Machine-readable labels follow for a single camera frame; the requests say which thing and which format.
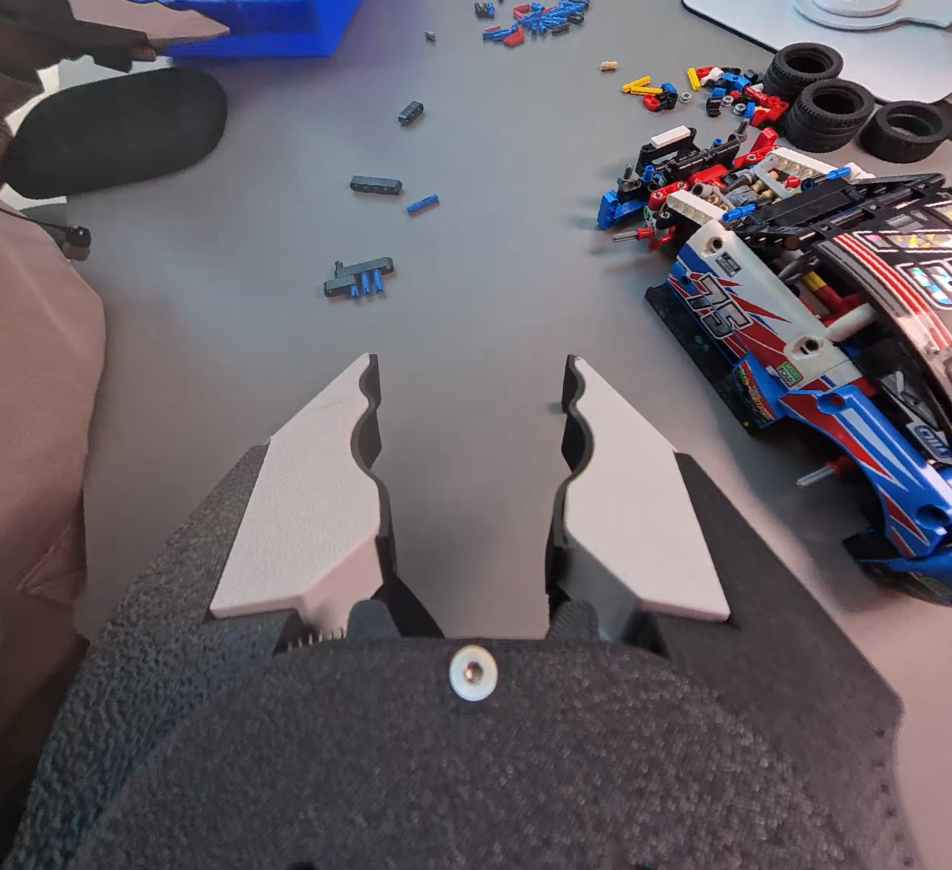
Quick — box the pile of mixed coloured pieces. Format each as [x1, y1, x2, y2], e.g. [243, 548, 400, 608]
[621, 62, 789, 127]

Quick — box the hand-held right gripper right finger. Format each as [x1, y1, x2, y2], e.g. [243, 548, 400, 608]
[545, 354, 732, 642]

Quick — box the black chair armrest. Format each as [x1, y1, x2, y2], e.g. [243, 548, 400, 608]
[3, 68, 229, 201]

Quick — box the person's torso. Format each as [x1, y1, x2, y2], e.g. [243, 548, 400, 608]
[0, 111, 109, 834]

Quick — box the black beam with blue pins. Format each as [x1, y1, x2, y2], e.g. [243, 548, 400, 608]
[323, 257, 396, 301]

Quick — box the grey desk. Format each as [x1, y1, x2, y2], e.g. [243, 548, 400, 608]
[59, 0, 952, 870]

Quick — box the black microphone cable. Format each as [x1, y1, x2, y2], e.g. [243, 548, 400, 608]
[0, 204, 71, 235]

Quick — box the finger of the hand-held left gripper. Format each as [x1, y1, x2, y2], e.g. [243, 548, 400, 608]
[61, 0, 232, 49]

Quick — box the black toy tyre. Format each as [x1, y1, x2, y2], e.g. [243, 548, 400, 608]
[784, 77, 879, 154]
[859, 100, 952, 164]
[765, 43, 845, 103]

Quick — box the pile of blue red pins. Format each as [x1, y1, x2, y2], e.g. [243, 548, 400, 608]
[475, 0, 594, 49]

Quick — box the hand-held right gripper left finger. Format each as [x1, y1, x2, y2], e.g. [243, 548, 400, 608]
[210, 353, 399, 638]

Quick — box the toy brick race car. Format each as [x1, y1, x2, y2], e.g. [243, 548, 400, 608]
[597, 126, 952, 607]

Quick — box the person's left hand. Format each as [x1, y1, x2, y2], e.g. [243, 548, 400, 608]
[0, 16, 159, 95]

